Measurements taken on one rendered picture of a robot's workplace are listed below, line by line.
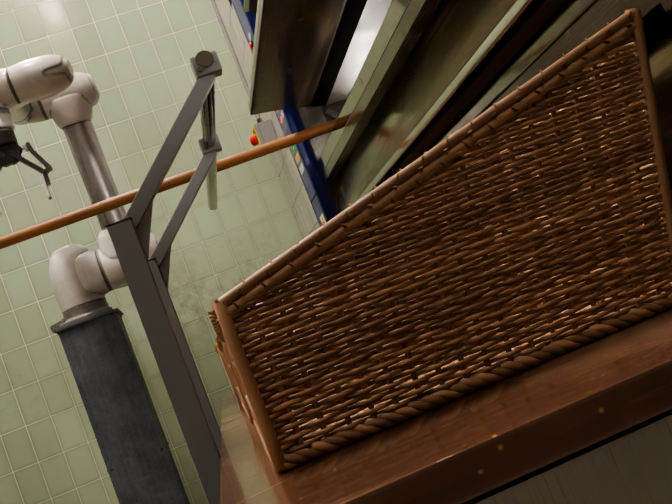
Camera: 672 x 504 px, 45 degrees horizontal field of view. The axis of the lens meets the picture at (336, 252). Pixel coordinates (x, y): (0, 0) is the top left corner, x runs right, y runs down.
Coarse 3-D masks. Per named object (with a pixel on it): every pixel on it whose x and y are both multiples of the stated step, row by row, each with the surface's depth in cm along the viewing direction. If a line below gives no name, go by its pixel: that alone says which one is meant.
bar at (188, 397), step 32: (192, 64) 132; (192, 96) 132; (160, 160) 130; (192, 192) 178; (128, 224) 127; (128, 256) 126; (160, 256) 175; (160, 288) 173; (160, 320) 125; (160, 352) 125; (192, 384) 125; (192, 416) 124; (192, 448) 123
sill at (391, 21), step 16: (400, 0) 141; (400, 16) 144; (384, 32) 155; (384, 48) 158; (368, 64) 171; (368, 80) 175; (352, 96) 192; (352, 112) 197; (336, 128) 218; (336, 144) 225; (320, 160) 253
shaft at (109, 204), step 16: (320, 128) 223; (272, 144) 221; (288, 144) 222; (224, 160) 218; (240, 160) 219; (176, 176) 216; (128, 192) 214; (96, 208) 212; (112, 208) 213; (48, 224) 209; (64, 224) 210; (0, 240) 207; (16, 240) 208
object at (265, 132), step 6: (270, 120) 313; (258, 126) 312; (264, 126) 312; (270, 126) 313; (258, 132) 312; (264, 132) 312; (270, 132) 312; (258, 138) 312; (264, 138) 312; (270, 138) 312; (276, 138) 312; (258, 144) 317
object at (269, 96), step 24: (264, 0) 176; (288, 0) 178; (312, 0) 181; (336, 0) 184; (264, 24) 188; (288, 24) 191; (312, 24) 195; (336, 24) 198; (264, 48) 203; (288, 48) 206; (312, 48) 210; (264, 72) 220; (312, 72) 228; (264, 96) 240; (288, 96) 245; (312, 96) 250
